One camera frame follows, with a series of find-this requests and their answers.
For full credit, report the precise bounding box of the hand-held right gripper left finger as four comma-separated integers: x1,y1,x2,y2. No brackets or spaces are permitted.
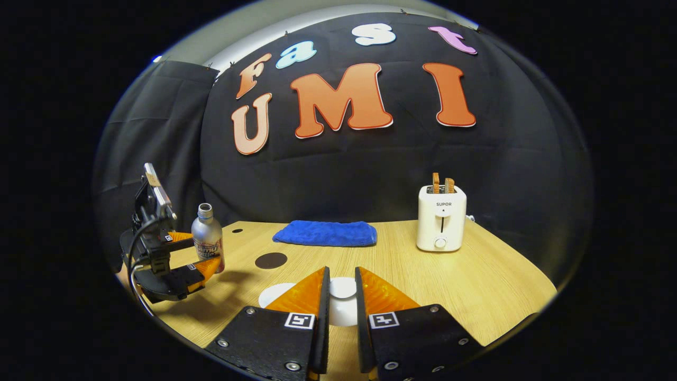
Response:
205,266,331,381

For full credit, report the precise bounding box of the white teacup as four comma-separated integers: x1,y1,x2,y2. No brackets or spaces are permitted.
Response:
258,282,298,309

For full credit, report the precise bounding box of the black backdrop cloth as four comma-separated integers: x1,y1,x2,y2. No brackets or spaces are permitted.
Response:
93,12,594,286

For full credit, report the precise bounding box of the silver water bottle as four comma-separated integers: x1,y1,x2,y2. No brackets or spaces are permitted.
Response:
191,203,225,274

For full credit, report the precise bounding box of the white teacup lid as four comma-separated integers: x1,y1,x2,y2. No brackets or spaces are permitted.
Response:
328,276,359,327

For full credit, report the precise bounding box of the white toaster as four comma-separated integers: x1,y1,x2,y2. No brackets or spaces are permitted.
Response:
416,185,468,252

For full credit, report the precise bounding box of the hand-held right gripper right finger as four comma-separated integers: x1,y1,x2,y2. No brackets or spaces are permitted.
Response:
354,266,484,381

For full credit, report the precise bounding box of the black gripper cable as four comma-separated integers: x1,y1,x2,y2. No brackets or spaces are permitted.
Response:
127,216,159,318

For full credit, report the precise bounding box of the dark brown round coaster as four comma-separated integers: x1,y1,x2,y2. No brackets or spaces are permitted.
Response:
255,252,288,269

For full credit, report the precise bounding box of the blue towel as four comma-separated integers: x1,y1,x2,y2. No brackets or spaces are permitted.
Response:
272,220,378,248

